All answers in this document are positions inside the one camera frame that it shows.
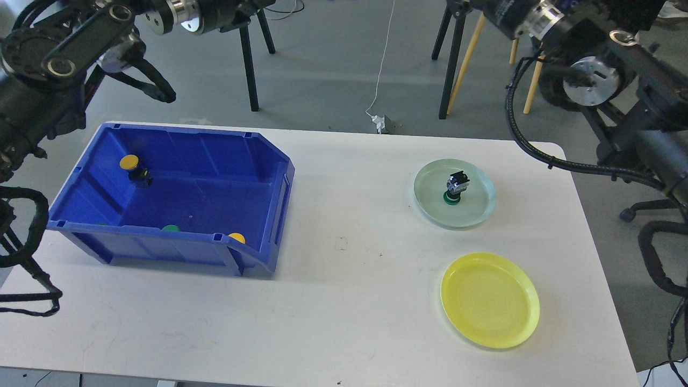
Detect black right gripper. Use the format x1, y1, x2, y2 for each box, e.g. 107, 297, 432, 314
472, 1, 549, 40

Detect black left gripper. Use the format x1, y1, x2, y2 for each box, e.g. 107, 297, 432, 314
186, 1, 253, 35

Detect green push button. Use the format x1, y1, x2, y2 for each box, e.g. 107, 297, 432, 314
443, 170, 471, 205

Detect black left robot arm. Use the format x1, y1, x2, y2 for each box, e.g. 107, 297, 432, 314
1, 1, 272, 182

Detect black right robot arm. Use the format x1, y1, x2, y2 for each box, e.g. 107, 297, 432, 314
471, 1, 686, 206

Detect yellow button back left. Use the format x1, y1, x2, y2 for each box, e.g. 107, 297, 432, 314
119, 154, 152, 187

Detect light green plate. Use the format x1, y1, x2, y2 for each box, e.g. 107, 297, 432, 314
412, 159, 497, 230

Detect green button front edge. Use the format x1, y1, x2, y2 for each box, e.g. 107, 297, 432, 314
161, 224, 180, 232

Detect yellow button front corner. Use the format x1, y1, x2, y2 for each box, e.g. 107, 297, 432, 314
228, 232, 246, 244

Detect yellow plate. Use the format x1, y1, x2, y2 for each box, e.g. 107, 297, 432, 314
440, 252, 541, 350

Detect black tripod leg left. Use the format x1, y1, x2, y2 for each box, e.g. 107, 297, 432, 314
239, 8, 277, 112

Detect wooden easel legs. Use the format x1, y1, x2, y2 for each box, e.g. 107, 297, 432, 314
440, 14, 544, 118

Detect black tripod legs right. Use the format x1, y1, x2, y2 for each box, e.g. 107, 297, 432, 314
431, 1, 472, 120

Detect white sneaker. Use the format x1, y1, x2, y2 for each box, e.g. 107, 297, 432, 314
657, 2, 687, 22

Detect blue plastic storage bin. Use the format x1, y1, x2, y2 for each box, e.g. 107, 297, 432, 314
47, 123, 295, 275

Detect black office chair base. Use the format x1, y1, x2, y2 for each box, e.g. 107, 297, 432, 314
619, 199, 676, 223

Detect white cable with plug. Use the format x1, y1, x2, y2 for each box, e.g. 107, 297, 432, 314
366, 0, 397, 135

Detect black corrugated cable right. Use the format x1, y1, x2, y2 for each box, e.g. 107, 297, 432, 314
505, 56, 688, 371

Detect black cable loop left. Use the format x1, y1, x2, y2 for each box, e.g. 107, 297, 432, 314
0, 187, 63, 318

